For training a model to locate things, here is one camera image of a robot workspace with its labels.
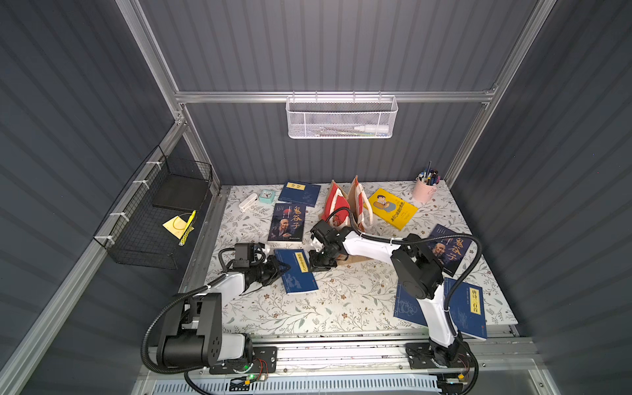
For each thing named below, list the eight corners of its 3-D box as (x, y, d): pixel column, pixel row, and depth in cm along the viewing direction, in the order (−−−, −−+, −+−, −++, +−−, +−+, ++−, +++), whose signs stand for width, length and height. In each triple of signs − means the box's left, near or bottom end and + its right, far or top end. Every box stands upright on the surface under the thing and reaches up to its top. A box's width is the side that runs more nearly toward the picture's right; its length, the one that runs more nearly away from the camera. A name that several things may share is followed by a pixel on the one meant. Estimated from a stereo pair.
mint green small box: (257, 203, 116) (256, 200, 114) (260, 192, 121) (259, 189, 119) (273, 203, 116) (272, 200, 114) (275, 192, 121) (274, 189, 119)
